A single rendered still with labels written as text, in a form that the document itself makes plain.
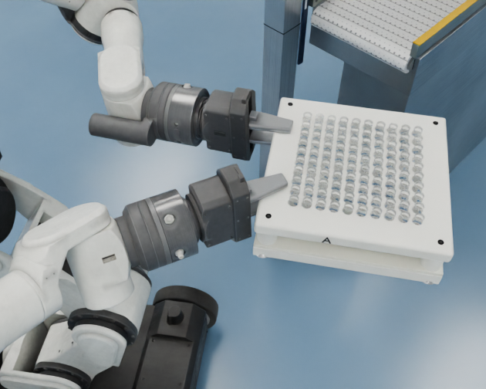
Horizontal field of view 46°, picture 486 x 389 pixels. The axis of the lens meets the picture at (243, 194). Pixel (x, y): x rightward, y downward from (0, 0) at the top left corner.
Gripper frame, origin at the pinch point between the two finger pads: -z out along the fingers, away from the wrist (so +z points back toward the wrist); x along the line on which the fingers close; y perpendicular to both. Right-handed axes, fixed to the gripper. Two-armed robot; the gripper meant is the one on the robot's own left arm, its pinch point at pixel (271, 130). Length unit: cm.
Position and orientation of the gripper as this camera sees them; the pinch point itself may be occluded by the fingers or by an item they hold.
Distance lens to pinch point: 83.6
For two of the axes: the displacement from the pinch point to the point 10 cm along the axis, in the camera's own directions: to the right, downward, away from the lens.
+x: 0.4, 6.4, 7.7
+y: -2.9, 7.4, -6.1
